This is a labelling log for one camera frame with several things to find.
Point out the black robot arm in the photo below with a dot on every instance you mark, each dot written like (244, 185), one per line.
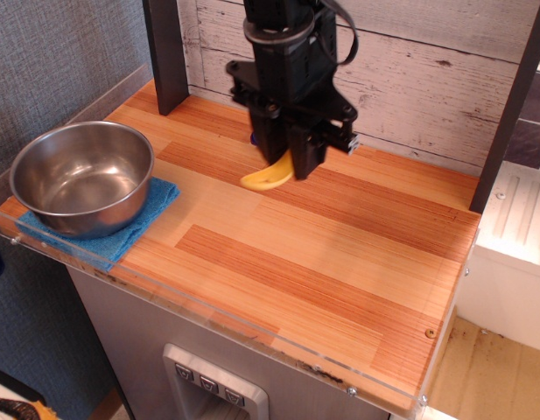
(295, 110)

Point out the clear acrylic table guard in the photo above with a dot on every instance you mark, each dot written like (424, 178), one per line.
(348, 276)

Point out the dark right frame post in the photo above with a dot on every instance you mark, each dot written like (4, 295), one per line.
(516, 98)

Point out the orange object bottom left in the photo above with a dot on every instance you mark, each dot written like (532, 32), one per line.
(26, 410)

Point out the yellow brush white bristles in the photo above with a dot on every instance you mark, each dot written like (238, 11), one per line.
(270, 177)

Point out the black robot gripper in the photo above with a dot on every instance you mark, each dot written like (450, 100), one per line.
(288, 86)

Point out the dark frame post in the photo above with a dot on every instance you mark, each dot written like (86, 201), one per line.
(167, 53)
(516, 98)

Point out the white toy sink unit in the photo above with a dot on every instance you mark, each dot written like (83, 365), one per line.
(500, 289)

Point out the dark left frame post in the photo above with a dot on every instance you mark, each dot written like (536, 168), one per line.
(167, 53)

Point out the silver dispenser panel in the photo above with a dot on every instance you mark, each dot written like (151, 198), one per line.
(203, 390)

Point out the grey toy fridge cabinet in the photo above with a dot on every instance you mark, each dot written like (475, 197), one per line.
(133, 332)

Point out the stainless steel bowl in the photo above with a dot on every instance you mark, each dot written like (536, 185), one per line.
(84, 180)

